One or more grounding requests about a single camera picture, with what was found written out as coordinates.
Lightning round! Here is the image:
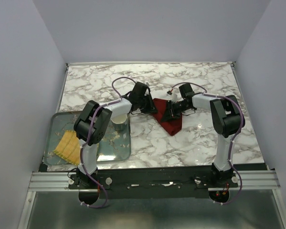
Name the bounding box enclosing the red cloth napkin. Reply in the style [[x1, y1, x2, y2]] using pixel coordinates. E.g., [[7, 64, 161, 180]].
[[152, 98, 182, 136]]

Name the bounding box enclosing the floral metal tray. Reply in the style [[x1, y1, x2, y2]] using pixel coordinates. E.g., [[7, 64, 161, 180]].
[[43, 111, 131, 166]]

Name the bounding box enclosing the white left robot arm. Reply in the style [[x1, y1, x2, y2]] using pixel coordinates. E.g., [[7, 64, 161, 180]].
[[74, 82, 157, 188]]

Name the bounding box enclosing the white cup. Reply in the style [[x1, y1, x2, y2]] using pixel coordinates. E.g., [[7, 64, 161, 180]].
[[111, 114, 128, 132]]

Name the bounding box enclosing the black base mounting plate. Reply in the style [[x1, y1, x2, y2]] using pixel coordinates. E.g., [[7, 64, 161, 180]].
[[67, 166, 238, 205]]

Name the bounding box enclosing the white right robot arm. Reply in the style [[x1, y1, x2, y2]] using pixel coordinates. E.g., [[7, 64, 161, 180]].
[[160, 82, 245, 187]]

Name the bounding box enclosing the yellow woven coaster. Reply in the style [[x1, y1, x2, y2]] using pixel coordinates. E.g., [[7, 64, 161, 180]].
[[53, 130, 80, 166]]

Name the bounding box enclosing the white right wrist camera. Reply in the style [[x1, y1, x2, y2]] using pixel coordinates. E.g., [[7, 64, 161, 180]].
[[167, 89, 178, 103]]

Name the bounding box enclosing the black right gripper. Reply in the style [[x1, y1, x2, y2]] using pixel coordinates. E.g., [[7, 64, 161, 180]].
[[160, 100, 191, 124]]

